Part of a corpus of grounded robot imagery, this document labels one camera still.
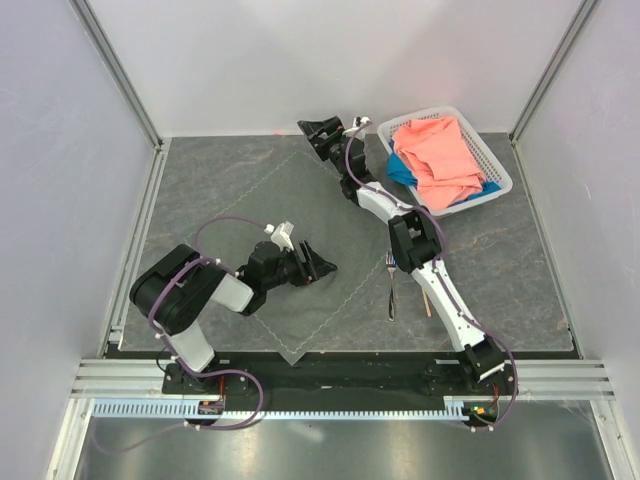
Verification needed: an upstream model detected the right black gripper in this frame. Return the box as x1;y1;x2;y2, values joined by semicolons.
296;117;346;179

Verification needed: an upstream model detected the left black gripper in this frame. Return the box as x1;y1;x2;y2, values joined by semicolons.
263;240;337;291

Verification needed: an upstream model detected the grey cloth napkin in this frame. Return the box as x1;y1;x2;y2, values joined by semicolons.
194;151;388;364

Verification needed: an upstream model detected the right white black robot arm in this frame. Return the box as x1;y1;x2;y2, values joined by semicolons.
297;116;507;394

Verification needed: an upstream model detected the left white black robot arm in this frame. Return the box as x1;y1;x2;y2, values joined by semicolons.
129;241;338;393

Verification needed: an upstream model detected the silver metal fork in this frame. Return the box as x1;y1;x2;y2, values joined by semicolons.
385;250;397;322

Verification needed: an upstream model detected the blue cloth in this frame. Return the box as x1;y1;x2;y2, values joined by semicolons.
387;153;501;206

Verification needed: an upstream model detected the salmon pink cloth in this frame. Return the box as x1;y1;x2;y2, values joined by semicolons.
392;116;486;210

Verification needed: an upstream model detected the white plastic basket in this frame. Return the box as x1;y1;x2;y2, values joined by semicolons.
377;106;513;217

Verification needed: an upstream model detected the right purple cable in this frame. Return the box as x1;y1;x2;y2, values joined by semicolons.
344;117;521;434

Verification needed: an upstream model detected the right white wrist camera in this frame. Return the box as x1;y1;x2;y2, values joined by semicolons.
353;116;372;129

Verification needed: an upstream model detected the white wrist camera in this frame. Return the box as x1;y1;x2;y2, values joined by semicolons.
353;116;372;129
264;221;294;251

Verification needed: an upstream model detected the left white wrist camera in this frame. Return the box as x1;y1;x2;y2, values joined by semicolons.
264;221;294;251

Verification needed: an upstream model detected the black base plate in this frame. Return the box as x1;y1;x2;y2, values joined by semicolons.
162;352;515;398

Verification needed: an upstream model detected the slotted cable duct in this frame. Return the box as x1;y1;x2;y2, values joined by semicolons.
93;399;470;421

